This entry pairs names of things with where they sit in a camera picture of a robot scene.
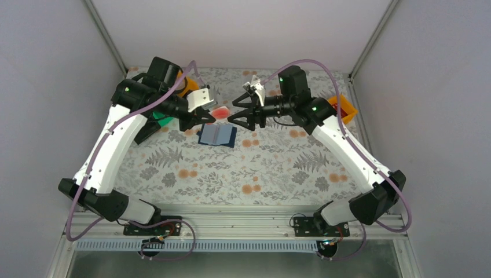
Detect orange plastic bin right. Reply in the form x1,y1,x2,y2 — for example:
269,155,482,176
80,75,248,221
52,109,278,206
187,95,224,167
327,95,358,125

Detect orange plastic bin left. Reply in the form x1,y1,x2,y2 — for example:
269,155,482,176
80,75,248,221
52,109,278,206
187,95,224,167
174,77,200,98

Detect green plastic bin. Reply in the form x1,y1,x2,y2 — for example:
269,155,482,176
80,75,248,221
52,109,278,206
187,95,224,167
148,112,173,127

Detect blue leather card holder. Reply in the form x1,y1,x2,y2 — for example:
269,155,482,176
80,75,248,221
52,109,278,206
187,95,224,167
198,123,237,148

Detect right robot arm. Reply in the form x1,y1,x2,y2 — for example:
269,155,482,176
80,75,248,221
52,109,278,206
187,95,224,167
228,65,406,226

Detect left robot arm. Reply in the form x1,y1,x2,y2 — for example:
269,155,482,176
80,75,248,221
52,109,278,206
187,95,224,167
58,57,215,224

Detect red circle card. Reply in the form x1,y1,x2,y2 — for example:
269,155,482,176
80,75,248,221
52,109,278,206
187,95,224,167
211,106,230,120

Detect aluminium rail frame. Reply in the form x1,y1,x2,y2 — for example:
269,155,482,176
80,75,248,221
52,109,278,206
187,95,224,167
71,204,408,241

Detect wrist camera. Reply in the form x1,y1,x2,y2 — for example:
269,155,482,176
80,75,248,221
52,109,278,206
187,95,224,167
243,75,266,107
186,86,217,112

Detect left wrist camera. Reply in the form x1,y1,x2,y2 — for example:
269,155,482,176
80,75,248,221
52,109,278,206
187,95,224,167
186,86,217,112

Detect orange plastic bin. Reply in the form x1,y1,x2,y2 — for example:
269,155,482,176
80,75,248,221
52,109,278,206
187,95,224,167
174,77,200,98
327,95,358,125

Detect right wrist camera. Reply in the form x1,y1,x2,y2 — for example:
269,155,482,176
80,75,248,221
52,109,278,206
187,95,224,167
243,75,266,107

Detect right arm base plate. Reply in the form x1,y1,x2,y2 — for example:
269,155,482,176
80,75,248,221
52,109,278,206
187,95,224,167
289,215,350,237

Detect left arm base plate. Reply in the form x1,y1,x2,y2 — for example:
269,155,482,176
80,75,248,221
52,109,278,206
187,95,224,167
123,215,182,237

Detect black plastic bin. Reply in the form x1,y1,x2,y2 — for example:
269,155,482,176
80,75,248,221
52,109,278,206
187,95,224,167
134,120,161,145

